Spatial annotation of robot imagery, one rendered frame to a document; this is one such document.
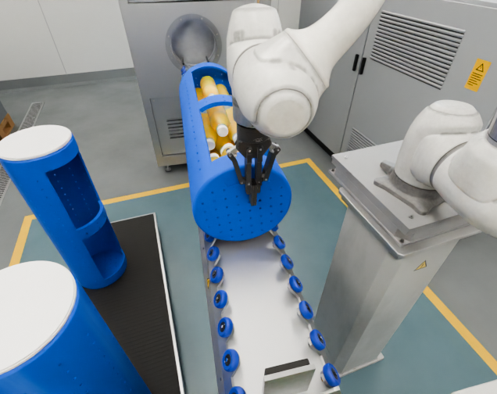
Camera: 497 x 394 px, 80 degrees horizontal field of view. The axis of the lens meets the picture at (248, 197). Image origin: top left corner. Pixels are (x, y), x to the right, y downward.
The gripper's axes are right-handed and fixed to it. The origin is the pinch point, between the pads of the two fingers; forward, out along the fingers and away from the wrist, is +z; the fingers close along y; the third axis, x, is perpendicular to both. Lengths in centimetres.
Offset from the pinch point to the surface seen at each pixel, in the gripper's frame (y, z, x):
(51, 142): -70, 12, 63
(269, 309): 0.2, 23.4, -20.3
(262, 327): -3.0, 23.4, -24.5
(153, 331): -46, 101, 21
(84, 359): -47, 28, -21
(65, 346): -47, 18, -22
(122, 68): -105, 100, 463
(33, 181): -78, 23, 53
